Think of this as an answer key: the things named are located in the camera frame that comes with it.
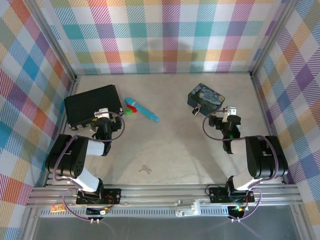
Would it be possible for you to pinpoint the starry night tin box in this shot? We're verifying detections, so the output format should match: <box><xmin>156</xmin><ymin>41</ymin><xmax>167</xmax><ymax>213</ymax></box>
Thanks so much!
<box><xmin>187</xmin><ymin>83</ymin><xmax>225</xmax><ymax>117</ymax></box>

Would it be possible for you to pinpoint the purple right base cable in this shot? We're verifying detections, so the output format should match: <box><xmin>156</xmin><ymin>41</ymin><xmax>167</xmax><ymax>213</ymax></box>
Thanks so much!
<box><xmin>229</xmin><ymin>189</ymin><xmax>263</xmax><ymax>223</ymax></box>

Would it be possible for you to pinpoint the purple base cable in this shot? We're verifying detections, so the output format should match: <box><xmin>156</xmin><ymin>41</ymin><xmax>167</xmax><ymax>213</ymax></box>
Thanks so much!
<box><xmin>62</xmin><ymin>187</ymin><xmax>114</xmax><ymax>223</ymax></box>
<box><xmin>229</xmin><ymin>189</ymin><xmax>263</xmax><ymax>223</ymax></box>

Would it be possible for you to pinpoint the aluminium frame post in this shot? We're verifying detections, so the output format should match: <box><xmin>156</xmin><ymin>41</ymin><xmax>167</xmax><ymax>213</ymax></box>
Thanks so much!
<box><xmin>249</xmin><ymin>0</ymin><xmax>298</xmax><ymax>79</ymax></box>

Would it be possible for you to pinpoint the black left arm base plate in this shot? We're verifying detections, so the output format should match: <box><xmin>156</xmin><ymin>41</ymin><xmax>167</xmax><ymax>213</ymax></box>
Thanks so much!
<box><xmin>75</xmin><ymin>187</ymin><xmax>123</xmax><ymax>206</ymax></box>

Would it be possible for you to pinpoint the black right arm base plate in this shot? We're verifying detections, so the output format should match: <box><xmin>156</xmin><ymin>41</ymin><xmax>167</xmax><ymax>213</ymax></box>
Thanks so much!
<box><xmin>208</xmin><ymin>185</ymin><xmax>256</xmax><ymax>204</ymax></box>

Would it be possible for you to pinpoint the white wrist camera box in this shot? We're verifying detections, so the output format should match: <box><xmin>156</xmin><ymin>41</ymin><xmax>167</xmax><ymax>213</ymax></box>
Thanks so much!
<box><xmin>224</xmin><ymin>105</ymin><xmax>238</xmax><ymax>117</ymax></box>
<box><xmin>94</xmin><ymin>107</ymin><xmax>110</xmax><ymax>118</ymax></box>

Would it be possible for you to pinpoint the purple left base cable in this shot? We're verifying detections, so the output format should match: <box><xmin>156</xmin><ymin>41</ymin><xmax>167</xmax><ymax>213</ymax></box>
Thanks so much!
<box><xmin>62</xmin><ymin>187</ymin><xmax>114</xmax><ymax>223</ymax></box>

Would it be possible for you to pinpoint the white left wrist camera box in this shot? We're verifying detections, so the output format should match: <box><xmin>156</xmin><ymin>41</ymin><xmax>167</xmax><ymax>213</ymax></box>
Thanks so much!
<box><xmin>94</xmin><ymin>107</ymin><xmax>110</xmax><ymax>118</ymax></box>

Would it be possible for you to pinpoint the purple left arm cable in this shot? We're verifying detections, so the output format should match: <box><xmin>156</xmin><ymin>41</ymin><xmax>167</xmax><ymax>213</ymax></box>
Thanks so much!
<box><xmin>52</xmin><ymin>111</ymin><xmax>127</xmax><ymax>189</ymax></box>

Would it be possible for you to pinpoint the black hard case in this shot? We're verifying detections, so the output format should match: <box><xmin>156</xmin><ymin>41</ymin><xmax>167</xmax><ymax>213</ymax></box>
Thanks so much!
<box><xmin>63</xmin><ymin>84</ymin><xmax>124</xmax><ymax>131</ymax></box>

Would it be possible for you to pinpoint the aluminium mounting rail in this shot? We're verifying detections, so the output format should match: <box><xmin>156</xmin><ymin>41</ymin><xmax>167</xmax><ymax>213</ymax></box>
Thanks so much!
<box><xmin>25</xmin><ymin>184</ymin><xmax>303</xmax><ymax>209</ymax></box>

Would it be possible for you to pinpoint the blue plastic marker pen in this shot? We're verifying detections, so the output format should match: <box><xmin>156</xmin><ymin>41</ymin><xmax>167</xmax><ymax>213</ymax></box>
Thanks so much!
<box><xmin>124</xmin><ymin>97</ymin><xmax>160</xmax><ymax>123</ymax></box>

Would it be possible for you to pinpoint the perforated metal cable tray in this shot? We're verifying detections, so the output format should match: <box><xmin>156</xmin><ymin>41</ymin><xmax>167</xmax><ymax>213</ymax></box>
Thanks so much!
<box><xmin>36</xmin><ymin>205</ymin><xmax>251</xmax><ymax>219</ymax></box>

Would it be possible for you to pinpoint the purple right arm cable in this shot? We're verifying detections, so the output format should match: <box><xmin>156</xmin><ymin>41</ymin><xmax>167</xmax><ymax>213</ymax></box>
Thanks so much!
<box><xmin>202</xmin><ymin>112</ymin><xmax>281</xmax><ymax>191</ymax></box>

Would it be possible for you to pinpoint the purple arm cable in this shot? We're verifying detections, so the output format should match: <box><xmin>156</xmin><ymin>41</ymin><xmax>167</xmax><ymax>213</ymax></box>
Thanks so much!
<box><xmin>202</xmin><ymin>112</ymin><xmax>281</xmax><ymax>191</ymax></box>
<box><xmin>52</xmin><ymin>111</ymin><xmax>127</xmax><ymax>189</ymax></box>

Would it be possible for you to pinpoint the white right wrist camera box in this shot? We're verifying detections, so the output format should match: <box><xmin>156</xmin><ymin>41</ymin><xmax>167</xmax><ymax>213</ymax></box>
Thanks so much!
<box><xmin>224</xmin><ymin>105</ymin><xmax>238</xmax><ymax>117</ymax></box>

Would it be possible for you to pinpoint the white plastic device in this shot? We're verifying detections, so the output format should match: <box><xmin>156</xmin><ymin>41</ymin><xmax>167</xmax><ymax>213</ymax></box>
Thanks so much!
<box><xmin>174</xmin><ymin>198</ymin><xmax>202</xmax><ymax>218</ymax></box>

